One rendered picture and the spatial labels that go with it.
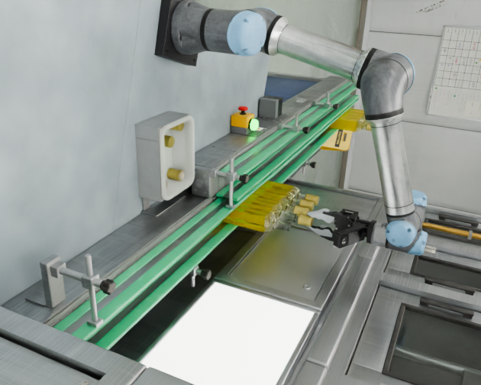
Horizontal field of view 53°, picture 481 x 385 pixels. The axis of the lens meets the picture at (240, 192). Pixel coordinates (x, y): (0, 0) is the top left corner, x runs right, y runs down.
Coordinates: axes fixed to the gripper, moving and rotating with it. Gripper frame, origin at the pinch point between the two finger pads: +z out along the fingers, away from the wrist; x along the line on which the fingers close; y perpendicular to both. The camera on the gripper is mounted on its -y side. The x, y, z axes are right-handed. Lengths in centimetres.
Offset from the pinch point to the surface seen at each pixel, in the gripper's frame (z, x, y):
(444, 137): -18, -130, 587
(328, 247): -5.0, -12.9, 9.1
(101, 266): 34, 6, -59
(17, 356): 12, 21, -101
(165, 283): 24, -3, -47
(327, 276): -9.8, -13.0, -8.3
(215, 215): 24.6, 4.0, -18.2
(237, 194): 23.9, 6.1, -4.8
